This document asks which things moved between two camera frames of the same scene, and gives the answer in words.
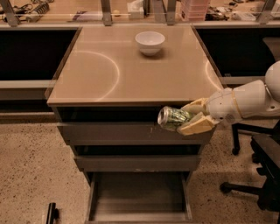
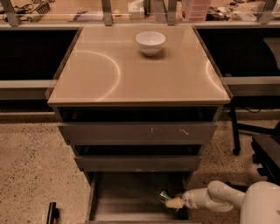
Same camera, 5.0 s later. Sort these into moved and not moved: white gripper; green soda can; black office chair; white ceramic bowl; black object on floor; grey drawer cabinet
Moved: white gripper; green soda can
Not moved: black object on floor; grey drawer cabinet; black office chair; white ceramic bowl
